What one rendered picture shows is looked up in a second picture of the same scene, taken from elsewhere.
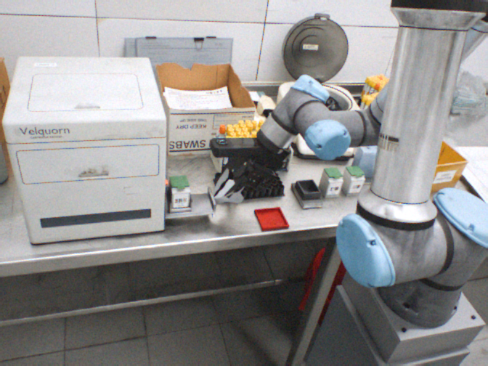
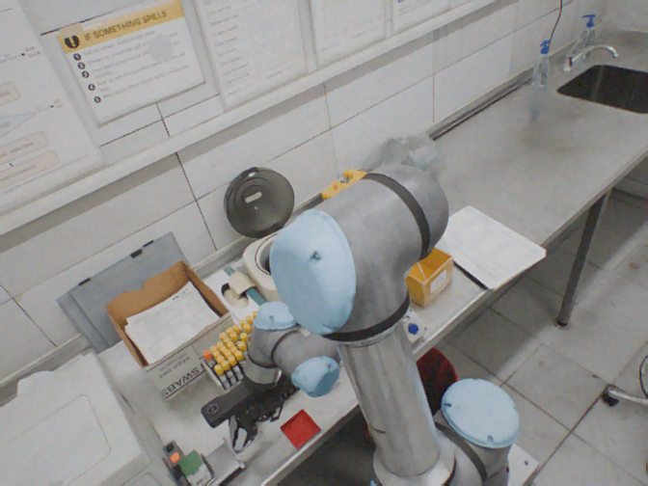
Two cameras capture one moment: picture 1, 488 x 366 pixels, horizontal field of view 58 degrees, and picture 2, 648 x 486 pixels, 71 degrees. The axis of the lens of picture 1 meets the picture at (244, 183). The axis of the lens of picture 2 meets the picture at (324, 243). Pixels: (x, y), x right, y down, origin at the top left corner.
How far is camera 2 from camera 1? 0.40 m
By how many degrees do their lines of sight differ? 8
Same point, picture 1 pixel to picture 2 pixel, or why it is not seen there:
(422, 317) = not seen: outside the picture
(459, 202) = (468, 408)
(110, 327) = not seen: outside the picture
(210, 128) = (194, 356)
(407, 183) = (414, 460)
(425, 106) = (395, 402)
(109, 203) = not seen: outside the picture
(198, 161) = (200, 391)
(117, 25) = (40, 290)
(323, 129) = (307, 376)
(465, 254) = (496, 459)
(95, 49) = (30, 324)
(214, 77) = (173, 280)
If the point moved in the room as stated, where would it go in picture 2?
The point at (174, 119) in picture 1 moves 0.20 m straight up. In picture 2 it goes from (152, 373) to (115, 319)
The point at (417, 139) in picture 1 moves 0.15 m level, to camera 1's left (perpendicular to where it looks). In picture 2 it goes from (403, 426) to (287, 472)
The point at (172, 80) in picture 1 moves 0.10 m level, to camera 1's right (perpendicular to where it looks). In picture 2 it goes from (130, 308) to (166, 296)
